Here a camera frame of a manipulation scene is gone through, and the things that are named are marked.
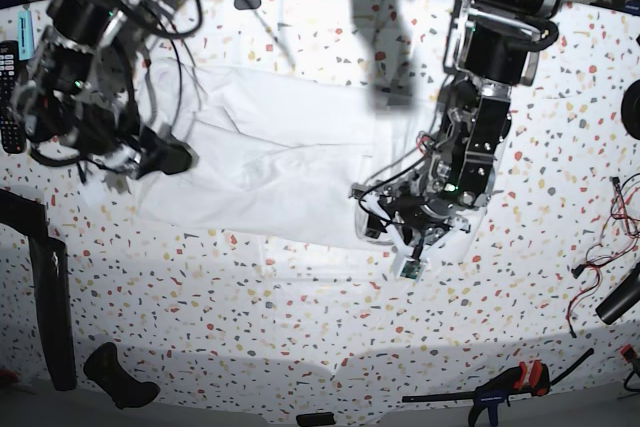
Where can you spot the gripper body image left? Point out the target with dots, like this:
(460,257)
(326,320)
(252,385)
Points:
(118,152)

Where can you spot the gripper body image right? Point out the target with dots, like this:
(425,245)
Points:
(421,221)

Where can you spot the white T-shirt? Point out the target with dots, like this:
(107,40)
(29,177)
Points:
(275,155)

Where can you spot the robot arm image left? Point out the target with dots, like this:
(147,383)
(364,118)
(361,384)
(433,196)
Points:
(73,100)

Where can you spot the black TV remote control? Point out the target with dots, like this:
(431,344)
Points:
(12,137)

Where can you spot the black chair armrest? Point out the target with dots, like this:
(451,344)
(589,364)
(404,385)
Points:
(49,264)

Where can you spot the teal marker pen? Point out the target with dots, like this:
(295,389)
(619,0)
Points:
(26,41)

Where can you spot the black orange bar clamp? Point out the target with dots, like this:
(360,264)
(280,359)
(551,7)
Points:
(519,380)

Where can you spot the terrazzo pattern table cloth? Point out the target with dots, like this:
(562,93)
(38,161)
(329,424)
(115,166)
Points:
(259,324)

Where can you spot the small black rectangular device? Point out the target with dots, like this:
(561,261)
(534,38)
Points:
(316,419)

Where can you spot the black cylinder flashlight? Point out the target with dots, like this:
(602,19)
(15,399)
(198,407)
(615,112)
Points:
(621,299)

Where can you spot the black game controller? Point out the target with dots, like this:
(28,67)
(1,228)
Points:
(104,369)

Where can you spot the black round object right edge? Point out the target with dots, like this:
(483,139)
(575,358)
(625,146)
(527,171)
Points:
(630,110)

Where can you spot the small orange clip right edge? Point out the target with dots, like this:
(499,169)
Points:
(628,353)

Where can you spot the wrist camera board image right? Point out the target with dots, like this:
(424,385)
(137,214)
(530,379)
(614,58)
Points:
(408,268)

